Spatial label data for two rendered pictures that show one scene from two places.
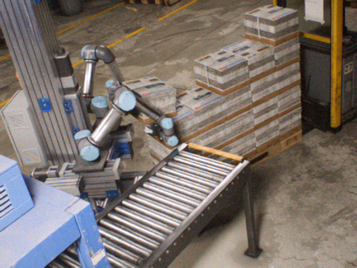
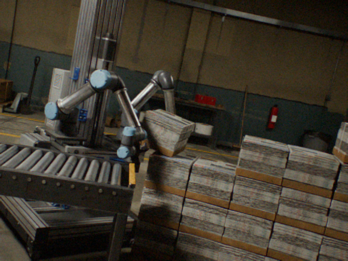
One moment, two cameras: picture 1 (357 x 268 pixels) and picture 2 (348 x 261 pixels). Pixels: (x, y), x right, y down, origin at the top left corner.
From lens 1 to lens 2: 2.35 m
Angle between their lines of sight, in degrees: 44
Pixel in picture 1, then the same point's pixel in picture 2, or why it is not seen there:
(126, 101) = (97, 76)
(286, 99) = (338, 254)
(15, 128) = (54, 86)
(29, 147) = not seen: hidden behind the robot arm
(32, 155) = not seen: hidden behind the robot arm
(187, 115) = (179, 162)
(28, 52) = (85, 22)
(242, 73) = (274, 164)
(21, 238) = not seen: outside the picture
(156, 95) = (159, 119)
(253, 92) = (283, 200)
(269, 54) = (328, 167)
